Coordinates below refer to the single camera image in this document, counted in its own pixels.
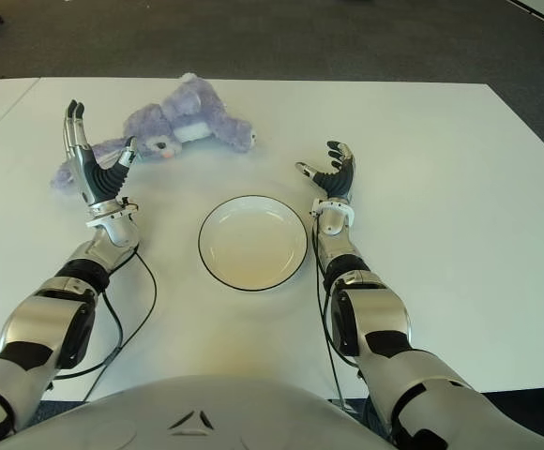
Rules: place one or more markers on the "purple plush bunny doll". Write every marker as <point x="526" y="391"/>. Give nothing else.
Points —
<point x="197" y="108"/>

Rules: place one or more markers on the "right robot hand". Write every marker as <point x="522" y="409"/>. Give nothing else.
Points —
<point x="340" y="180"/>

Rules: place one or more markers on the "white plate with black rim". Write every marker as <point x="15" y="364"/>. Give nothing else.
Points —
<point x="253" y="244"/>

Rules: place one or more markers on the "silver robot torso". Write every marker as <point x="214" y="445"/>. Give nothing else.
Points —
<point x="206" y="412"/>

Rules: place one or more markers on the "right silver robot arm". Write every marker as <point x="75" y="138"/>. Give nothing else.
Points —
<point x="380" y="309"/>

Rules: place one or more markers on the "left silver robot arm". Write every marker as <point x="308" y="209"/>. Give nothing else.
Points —
<point x="47" y="319"/>

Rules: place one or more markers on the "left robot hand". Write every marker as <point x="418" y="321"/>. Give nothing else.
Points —
<point x="101" y="180"/>

